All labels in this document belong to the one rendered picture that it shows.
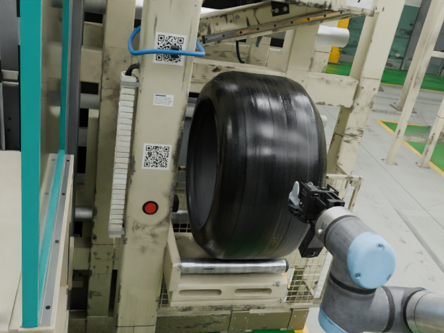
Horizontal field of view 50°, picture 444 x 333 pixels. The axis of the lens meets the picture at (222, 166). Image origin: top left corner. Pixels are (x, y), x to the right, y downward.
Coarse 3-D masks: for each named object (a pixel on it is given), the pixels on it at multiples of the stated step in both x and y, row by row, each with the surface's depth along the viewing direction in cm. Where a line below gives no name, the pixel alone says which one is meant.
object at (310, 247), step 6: (312, 228) 102; (306, 234) 105; (312, 234) 102; (306, 240) 105; (312, 240) 103; (318, 240) 104; (300, 246) 108; (306, 246) 105; (312, 246) 105; (318, 246) 106; (300, 252) 108; (306, 252) 106; (312, 252) 106; (318, 252) 108
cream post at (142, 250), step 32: (160, 0) 110; (192, 0) 112; (192, 32) 115; (160, 64) 117; (192, 64) 119; (160, 128) 124; (128, 192) 131; (160, 192) 132; (128, 224) 134; (160, 224) 137; (128, 256) 139; (160, 256) 142; (128, 288) 144; (160, 288) 147; (128, 320) 150
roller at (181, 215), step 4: (172, 212) 161; (176, 212) 162; (180, 212) 162; (184, 212) 162; (172, 216) 161; (176, 216) 161; (180, 216) 161; (184, 216) 162; (172, 220) 161; (176, 220) 162; (180, 220) 162; (184, 220) 162
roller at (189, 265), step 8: (184, 264) 136; (192, 264) 137; (200, 264) 138; (208, 264) 138; (216, 264) 139; (224, 264) 140; (232, 264) 140; (240, 264) 141; (248, 264) 142; (256, 264) 142; (264, 264) 143; (272, 264) 144; (280, 264) 145; (288, 264) 146; (184, 272) 137; (192, 272) 138; (200, 272) 138; (208, 272) 139; (216, 272) 140; (224, 272) 140; (232, 272) 141; (240, 272) 142; (248, 272) 143; (256, 272) 143; (264, 272) 144; (272, 272) 145; (280, 272) 146
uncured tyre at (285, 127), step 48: (240, 96) 122; (288, 96) 126; (192, 144) 159; (240, 144) 116; (288, 144) 119; (192, 192) 157; (240, 192) 117; (288, 192) 119; (240, 240) 124; (288, 240) 127
